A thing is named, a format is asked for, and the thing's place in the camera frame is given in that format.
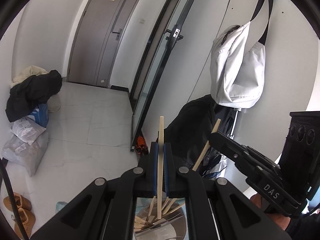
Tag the orange and black object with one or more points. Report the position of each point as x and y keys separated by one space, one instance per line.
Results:
x=140 y=145

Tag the white plastic package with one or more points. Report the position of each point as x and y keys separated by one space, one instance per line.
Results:
x=27 y=130

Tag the single wooden chopstick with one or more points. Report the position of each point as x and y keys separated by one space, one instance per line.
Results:
x=160 y=155
x=203 y=155

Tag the black framed glass door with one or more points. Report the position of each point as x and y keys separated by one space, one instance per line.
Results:
x=160 y=62

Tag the beige sack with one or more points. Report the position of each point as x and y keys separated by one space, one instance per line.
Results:
x=54 y=105

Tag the grey plastic package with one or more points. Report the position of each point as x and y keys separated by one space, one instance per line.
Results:
x=27 y=155

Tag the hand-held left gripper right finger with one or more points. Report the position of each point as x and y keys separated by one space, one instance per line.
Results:
x=166 y=175

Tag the row of wooden chopsticks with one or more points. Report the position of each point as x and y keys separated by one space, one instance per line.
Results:
x=151 y=208

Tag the silver folded umbrella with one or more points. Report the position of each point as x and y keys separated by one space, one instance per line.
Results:
x=215 y=166

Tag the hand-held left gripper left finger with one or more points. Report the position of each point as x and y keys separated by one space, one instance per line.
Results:
x=155 y=175

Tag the person's right hand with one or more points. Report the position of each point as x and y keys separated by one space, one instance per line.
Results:
x=277 y=221

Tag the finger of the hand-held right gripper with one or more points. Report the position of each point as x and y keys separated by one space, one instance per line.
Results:
x=232 y=152

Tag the black jacket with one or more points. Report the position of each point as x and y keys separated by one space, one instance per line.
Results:
x=32 y=90

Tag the metal coat rack pole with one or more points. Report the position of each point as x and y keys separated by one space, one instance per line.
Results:
x=235 y=122

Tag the white shoulder bag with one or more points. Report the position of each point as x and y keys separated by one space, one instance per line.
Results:
x=235 y=75

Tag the black backpack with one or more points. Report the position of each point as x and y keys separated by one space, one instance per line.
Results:
x=190 y=130

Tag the blue cardboard box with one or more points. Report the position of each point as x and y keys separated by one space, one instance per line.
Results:
x=41 y=115

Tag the white grey utensil holder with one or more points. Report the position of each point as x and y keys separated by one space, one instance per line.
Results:
x=170 y=230

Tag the grey entrance door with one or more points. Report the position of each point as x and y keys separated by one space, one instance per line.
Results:
x=100 y=42

